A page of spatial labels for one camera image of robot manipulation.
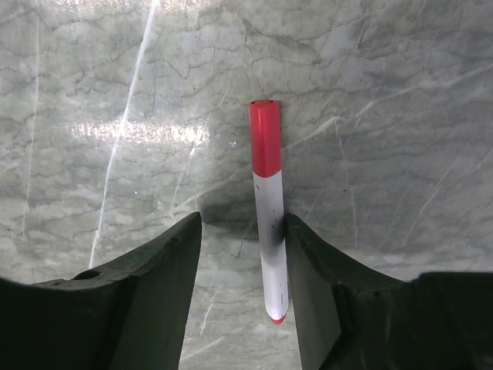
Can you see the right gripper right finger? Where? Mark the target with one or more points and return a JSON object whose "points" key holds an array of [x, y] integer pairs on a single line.
{"points": [[349, 316]]}

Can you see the red pen cap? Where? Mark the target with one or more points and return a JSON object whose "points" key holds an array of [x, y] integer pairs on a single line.
{"points": [[265, 137]]}

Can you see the white pen red tip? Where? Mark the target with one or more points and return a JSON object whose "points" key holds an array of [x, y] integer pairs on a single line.
{"points": [[270, 213]]}

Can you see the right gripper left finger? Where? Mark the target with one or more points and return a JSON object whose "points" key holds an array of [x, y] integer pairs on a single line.
{"points": [[129, 313]]}

